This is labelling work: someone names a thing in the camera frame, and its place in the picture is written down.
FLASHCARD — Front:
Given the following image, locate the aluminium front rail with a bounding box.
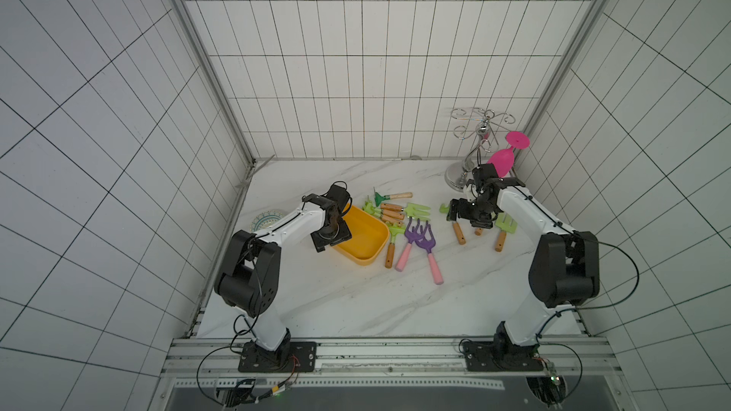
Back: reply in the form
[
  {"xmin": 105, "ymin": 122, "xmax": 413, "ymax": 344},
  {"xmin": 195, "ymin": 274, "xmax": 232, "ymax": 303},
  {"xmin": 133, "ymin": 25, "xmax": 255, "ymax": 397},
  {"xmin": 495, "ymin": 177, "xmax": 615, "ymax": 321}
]
[{"xmin": 161, "ymin": 336, "xmax": 621, "ymax": 380}]

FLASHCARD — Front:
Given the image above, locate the green tool wooden handle upper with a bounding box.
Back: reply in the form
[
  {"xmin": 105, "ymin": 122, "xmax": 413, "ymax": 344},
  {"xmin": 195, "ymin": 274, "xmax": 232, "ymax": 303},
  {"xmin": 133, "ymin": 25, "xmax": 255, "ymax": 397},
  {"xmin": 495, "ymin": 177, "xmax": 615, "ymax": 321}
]
[{"xmin": 362, "ymin": 200, "xmax": 405, "ymax": 221}]

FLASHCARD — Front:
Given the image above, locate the blue yellow patterned plate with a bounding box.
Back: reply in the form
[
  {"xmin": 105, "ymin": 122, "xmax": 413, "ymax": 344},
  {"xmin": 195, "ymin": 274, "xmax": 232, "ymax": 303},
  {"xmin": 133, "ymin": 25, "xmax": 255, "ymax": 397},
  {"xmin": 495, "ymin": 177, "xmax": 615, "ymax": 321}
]
[{"xmin": 251, "ymin": 209, "xmax": 287, "ymax": 232}]

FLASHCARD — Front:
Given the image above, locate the silver wine glass rack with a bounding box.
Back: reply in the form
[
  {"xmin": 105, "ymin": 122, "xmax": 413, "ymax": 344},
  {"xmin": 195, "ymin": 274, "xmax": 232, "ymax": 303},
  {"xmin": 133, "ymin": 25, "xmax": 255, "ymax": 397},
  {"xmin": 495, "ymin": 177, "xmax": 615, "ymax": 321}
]
[{"xmin": 445, "ymin": 107, "xmax": 516, "ymax": 191}]

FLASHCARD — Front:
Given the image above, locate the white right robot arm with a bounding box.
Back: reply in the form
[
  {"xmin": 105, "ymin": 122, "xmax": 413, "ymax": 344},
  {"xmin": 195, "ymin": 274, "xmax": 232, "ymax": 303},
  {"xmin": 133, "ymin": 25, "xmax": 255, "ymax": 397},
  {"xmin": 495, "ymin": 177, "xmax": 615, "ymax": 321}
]
[{"xmin": 447, "ymin": 164, "xmax": 600, "ymax": 360}]

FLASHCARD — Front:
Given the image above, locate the purple rake pink handle right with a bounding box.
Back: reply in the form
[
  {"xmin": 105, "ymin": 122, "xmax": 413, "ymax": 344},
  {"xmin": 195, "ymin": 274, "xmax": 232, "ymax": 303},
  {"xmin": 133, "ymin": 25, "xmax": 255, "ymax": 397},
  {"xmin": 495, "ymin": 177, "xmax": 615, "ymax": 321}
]
[{"xmin": 416, "ymin": 221, "xmax": 445, "ymax": 285}]

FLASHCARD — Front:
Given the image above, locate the dark green small rake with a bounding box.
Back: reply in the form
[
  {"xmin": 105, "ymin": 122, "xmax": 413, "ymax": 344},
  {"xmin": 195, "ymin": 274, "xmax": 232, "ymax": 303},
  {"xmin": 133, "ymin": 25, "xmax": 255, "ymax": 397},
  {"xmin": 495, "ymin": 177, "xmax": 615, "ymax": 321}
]
[{"xmin": 374, "ymin": 190, "xmax": 413, "ymax": 207}]

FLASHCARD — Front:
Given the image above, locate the pink plastic wine glass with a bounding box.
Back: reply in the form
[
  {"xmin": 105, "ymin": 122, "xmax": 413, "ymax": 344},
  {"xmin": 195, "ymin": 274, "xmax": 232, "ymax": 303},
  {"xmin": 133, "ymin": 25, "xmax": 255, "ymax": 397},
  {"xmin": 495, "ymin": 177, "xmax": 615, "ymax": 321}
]
[{"xmin": 487, "ymin": 131, "xmax": 530, "ymax": 178}]

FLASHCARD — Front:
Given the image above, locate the green rake wooden handle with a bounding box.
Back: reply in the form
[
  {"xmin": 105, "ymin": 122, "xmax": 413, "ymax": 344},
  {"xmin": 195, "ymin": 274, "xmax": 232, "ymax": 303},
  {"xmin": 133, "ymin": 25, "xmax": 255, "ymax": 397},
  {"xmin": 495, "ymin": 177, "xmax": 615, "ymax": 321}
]
[{"xmin": 385, "ymin": 222, "xmax": 405, "ymax": 268}]

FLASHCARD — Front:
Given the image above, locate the green tool wooden handle lower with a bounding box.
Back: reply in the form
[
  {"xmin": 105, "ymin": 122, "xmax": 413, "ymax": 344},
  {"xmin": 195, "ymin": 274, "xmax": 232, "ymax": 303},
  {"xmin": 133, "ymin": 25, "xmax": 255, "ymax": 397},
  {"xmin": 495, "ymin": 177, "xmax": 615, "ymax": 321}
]
[{"xmin": 367, "ymin": 209, "xmax": 405, "ymax": 226}]

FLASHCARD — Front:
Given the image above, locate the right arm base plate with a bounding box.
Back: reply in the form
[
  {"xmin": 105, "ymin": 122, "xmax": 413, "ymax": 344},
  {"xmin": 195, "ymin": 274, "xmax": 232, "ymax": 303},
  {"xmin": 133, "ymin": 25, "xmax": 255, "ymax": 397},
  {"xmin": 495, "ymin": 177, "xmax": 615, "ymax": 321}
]
[{"xmin": 458, "ymin": 339, "xmax": 544, "ymax": 373}]

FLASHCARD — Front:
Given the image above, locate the yellow plastic storage box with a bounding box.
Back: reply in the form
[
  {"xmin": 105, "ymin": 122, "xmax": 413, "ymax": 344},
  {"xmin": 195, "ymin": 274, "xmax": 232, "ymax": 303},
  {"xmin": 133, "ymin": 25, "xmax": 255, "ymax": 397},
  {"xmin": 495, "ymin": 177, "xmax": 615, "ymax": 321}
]
[{"xmin": 334, "ymin": 207, "xmax": 389, "ymax": 266}]

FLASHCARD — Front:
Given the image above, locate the purple rake pink handle left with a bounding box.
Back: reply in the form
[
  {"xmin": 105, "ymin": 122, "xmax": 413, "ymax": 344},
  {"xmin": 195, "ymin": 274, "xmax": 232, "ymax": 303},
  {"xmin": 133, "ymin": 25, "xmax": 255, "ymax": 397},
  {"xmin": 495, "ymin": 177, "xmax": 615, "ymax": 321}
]
[{"xmin": 395, "ymin": 218, "xmax": 423, "ymax": 272}]

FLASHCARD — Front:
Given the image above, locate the purple rake pink handle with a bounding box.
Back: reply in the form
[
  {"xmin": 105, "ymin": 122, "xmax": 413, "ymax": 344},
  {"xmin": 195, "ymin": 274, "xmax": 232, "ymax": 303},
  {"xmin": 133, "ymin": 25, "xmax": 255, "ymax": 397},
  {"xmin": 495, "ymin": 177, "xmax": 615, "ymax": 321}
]
[
  {"xmin": 416, "ymin": 221, "xmax": 445, "ymax": 285},
  {"xmin": 395, "ymin": 218, "xmax": 423, "ymax": 272}
]

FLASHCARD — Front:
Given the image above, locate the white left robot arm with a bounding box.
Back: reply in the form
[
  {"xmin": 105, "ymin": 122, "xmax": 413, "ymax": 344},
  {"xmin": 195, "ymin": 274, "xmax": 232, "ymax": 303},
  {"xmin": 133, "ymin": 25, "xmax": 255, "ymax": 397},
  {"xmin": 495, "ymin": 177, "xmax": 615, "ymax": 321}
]
[{"xmin": 214, "ymin": 181, "xmax": 352, "ymax": 355}]

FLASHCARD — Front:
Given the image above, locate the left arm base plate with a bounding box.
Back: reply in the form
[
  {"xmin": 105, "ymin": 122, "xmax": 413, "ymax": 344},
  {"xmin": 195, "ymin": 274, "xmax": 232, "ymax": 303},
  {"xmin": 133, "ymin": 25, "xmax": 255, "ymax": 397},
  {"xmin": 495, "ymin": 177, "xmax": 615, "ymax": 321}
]
[{"xmin": 238, "ymin": 340, "xmax": 318, "ymax": 373}]

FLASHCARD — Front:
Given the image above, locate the green spade fork wooden handle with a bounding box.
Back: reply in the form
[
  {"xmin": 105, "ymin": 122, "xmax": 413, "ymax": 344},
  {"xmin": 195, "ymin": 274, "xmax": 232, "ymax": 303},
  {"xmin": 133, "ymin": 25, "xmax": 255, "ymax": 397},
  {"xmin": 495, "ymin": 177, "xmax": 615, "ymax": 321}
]
[{"xmin": 439, "ymin": 204, "xmax": 466, "ymax": 245}]

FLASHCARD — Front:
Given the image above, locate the green fork tool wooden handle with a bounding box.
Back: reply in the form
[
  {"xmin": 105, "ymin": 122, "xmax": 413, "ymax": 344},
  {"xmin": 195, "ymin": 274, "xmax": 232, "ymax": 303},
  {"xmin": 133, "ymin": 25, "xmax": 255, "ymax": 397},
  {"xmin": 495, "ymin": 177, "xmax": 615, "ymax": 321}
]
[{"xmin": 403, "ymin": 203, "xmax": 431, "ymax": 221}]

